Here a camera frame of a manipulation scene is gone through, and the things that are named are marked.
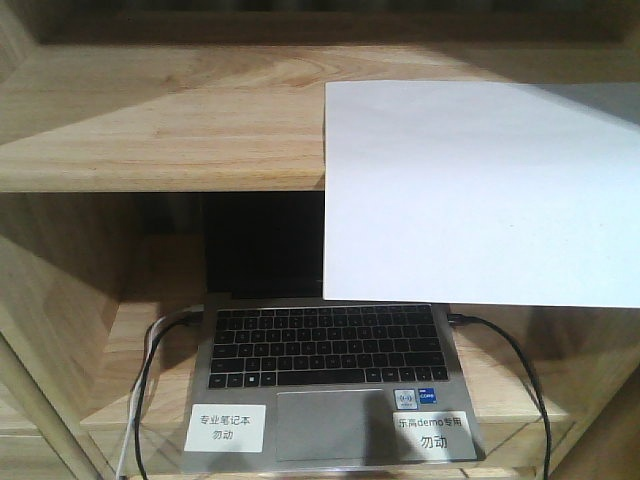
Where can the wooden shelf unit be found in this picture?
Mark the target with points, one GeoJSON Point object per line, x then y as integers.
{"type": "Point", "coordinates": [95, 102]}

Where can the grey laptop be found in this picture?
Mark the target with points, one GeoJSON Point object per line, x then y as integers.
{"type": "Point", "coordinates": [330, 373]}

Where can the white paper sheets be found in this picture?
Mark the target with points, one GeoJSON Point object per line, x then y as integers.
{"type": "Point", "coordinates": [481, 192]}

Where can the white label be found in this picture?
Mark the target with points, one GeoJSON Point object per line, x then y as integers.
{"type": "Point", "coordinates": [434, 436]}
{"type": "Point", "coordinates": [226, 428]}

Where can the white label left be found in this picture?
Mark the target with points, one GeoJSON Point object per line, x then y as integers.
{"type": "Point", "coordinates": [226, 428]}

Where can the white label right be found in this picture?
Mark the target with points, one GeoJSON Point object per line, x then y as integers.
{"type": "Point", "coordinates": [434, 436]}

